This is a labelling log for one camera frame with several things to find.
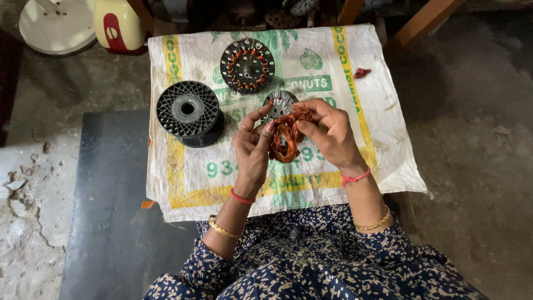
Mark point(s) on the person's right hand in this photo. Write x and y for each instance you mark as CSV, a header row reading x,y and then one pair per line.
x,y
333,139

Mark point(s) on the person's left hand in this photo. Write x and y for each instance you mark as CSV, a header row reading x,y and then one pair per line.
x,y
251,160

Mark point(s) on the red thread left wristband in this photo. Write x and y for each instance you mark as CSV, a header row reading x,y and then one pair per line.
x,y
241,197

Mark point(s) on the red thread wristband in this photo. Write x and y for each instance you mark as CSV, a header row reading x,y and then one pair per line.
x,y
354,178
241,197

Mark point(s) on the red thread right wristband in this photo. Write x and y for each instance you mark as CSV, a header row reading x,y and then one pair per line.
x,y
354,178

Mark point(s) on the white printed woven sack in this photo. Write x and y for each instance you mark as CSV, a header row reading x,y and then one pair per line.
x,y
287,125

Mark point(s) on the small silver stator core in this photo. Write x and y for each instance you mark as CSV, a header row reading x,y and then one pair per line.
x,y
280,105

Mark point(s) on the red scrap piece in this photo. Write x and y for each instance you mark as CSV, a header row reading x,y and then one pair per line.
x,y
361,73

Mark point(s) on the gold left bangle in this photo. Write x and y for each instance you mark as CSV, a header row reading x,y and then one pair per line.
x,y
220,228

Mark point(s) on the gold bangle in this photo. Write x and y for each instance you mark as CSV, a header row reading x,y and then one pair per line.
x,y
374,222
220,228

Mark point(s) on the gold right bangle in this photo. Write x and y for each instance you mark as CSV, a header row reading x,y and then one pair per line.
x,y
374,222

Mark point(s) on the large wound stator core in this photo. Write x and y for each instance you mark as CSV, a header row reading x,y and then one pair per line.
x,y
247,66

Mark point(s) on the orange strip scrap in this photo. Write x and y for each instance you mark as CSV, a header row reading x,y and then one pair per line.
x,y
148,204

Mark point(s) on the navy floral dress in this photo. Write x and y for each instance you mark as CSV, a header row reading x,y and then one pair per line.
x,y
316,258

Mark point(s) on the wooden furniture leg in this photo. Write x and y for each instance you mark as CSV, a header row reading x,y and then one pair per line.
x,y
420,23

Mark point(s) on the dark grey slab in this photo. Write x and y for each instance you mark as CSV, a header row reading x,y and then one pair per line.
x,y
112,208

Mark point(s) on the heap of dark metal parts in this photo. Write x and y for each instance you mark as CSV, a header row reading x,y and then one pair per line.
x,y
258,12

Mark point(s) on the cream and red appliance housing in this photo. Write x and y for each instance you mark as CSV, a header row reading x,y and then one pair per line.
x,y
118,26

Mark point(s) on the white round fan base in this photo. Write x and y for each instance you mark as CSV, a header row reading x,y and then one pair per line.
x,y
56,26

